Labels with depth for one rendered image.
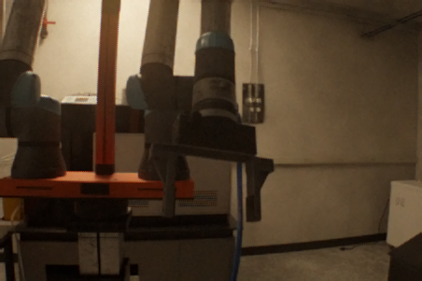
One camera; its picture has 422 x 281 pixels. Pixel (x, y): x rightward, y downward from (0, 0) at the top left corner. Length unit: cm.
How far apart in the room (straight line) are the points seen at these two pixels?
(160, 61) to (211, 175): 117
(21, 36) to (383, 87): 369
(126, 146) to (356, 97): 272
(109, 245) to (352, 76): 323
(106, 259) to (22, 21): 64
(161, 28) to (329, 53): 294
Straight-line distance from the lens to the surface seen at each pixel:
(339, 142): 348
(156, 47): 66
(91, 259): 89
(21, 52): 72
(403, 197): 357
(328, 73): 345
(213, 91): 47
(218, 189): 175
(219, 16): 81
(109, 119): 90
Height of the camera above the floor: 129
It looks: 2 degrees down
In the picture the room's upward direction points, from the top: 1 degrees clockwise
